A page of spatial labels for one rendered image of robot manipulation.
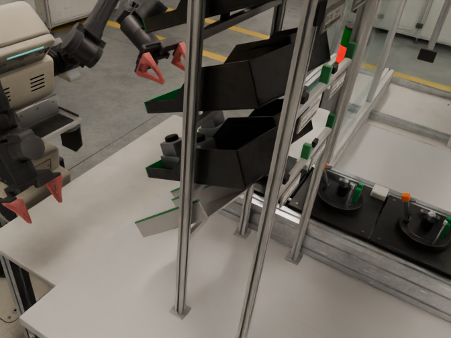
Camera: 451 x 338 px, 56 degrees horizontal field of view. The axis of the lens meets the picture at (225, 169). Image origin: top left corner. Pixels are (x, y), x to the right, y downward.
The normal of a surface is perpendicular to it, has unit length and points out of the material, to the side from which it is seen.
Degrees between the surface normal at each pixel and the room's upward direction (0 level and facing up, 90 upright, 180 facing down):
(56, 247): 0
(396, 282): 90
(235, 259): 0
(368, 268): 90
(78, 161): 1
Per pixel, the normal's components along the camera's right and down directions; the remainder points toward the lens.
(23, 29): 0.65, -0.35
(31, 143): 0.81, -0.04
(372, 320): 0.10, -0.80
